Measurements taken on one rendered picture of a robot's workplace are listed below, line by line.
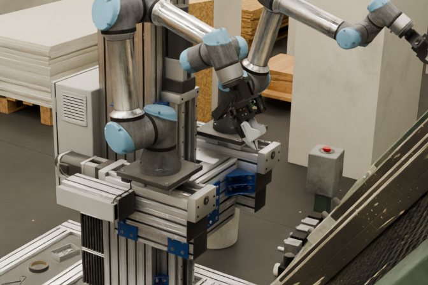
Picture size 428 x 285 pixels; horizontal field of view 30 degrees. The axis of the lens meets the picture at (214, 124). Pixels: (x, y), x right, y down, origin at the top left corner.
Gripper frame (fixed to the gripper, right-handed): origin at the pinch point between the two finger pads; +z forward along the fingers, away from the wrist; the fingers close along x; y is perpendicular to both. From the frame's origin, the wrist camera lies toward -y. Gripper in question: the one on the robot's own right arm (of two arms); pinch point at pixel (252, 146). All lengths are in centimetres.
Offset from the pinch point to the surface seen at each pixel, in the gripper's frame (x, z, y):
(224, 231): 144, 65, -139
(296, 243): 46, 46, -30
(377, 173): 26.6, 23.3, 20.9
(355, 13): 272, -18, -81
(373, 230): -34, 20, 46
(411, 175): -34, 10, 60
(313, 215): 70, 44, -34
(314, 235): 24.6, 38.0, -7.4
